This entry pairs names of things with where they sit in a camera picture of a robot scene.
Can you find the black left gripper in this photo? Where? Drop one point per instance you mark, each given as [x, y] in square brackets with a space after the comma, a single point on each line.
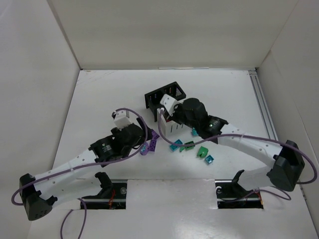
[144, 130]

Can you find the green lego brick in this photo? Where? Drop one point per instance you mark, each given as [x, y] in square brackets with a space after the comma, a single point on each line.
[189, 145]

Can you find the green rounded lego block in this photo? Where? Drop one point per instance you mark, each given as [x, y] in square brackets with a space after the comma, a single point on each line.
[202, 152]

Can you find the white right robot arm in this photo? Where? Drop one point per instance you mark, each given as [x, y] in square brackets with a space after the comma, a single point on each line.
[283, 165]

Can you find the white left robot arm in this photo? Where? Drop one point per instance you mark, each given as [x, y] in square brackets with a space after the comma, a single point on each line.
[81, 176]

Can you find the teal lego brick by container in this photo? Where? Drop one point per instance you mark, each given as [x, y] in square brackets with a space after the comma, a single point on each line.
[194, 132]

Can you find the purple round flower lego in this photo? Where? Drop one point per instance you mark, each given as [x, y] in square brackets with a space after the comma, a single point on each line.
[144, 151]

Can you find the white two-slot container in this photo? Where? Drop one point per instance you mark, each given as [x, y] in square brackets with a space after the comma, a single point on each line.
[170, 128]

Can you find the purple lego brick overturned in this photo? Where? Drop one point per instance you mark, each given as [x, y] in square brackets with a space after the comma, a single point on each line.
[152, 145]

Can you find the purple lego brick upright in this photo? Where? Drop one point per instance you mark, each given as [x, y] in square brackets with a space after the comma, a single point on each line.
[155, 135]

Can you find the teal long lego overturned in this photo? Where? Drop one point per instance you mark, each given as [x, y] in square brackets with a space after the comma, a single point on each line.
[176, 145]

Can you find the black two-slot container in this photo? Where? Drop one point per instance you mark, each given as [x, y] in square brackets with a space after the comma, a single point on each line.
[153, 98]

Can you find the small teal square lego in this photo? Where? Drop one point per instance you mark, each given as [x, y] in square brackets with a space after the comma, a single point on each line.
[209, 159]

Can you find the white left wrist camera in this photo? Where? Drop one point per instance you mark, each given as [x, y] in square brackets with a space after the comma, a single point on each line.
[121, 119]

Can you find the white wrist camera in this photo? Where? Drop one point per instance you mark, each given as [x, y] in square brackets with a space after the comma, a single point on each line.
[169, 103]
[121, 119]

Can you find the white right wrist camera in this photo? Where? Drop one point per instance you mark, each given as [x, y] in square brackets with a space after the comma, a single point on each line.
[169, 103]

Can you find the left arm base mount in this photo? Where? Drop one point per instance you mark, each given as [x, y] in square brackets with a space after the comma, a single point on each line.
[115, 199]

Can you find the aluminium rail right edge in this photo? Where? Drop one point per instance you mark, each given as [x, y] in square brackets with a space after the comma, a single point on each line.
[265, 113]

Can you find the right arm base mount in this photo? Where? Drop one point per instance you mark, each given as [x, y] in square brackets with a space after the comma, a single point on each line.
[232, 196]

